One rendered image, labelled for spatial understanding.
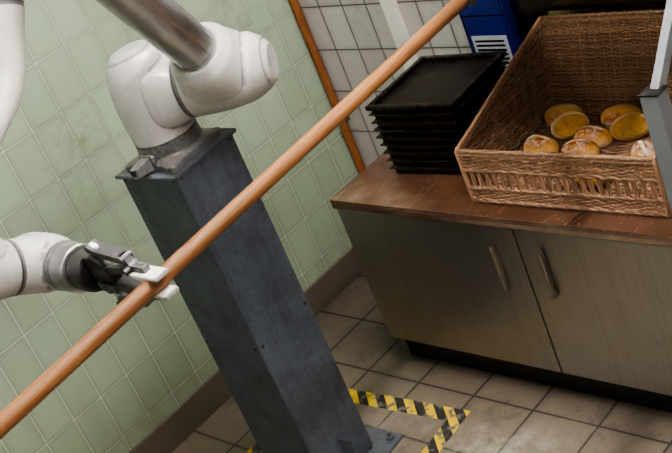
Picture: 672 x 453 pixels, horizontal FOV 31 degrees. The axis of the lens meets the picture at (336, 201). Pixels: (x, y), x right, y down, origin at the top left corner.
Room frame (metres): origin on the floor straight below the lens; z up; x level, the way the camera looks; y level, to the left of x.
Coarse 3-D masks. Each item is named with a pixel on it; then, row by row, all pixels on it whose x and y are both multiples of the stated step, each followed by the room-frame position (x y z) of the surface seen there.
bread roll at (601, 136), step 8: (584, 128) 2.67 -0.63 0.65; (592, 128) 2.66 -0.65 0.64; (600, 128) 2.65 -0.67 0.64; (576, 136) 2.68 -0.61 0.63; (584, 136) 2.66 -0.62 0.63; (592, 136) 2.64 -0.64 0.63; (600, 136) 2.64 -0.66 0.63; (608, 136) 2.63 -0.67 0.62; (600, 144) 2.63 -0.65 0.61; (608, 144) 2.63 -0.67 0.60
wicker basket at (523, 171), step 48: (528, 48) 2.89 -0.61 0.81; (576, 48) 2.86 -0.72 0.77; (624, 48) 2.75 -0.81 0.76; (576, 96) 2.86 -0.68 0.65; (624, 96) 2.74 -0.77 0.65; (480, 144) 2.71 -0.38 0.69; (624, 144) 2.62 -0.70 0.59; (480, 192) 2.64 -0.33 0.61; (528, 192) 2.52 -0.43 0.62; (576, 192) 2.42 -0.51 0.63; (624, 192) 2.40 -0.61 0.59
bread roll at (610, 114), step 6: (612, 108) 2.70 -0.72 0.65; (618, 108) 2.69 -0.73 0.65; (624, 108) 2.68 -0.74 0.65; (630, 108) 2.68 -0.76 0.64; (636, 108) 2.68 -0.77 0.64; (606, 114) 2.70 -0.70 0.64; (612, 114) 2.69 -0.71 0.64; (618, 114) 2.68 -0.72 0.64; (606, 120) 2.69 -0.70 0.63; (612, 120) 2.68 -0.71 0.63; (606, 126) 2.70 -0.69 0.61
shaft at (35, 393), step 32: (416, 32) 2.27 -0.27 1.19; (384, 64) 2.19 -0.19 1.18; (352, 96) 2.11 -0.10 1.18; (320, 128) 2.05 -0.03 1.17; (288, 160) 1.98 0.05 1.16; (256, 192) 1.93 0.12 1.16; (224, 224) 1.87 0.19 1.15; (192, 256) 1.82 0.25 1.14; (160, 288) 1.77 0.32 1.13; (128, 320) 1.73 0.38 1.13; (32, 384) 1.62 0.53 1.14; (0, 416) 1.57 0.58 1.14
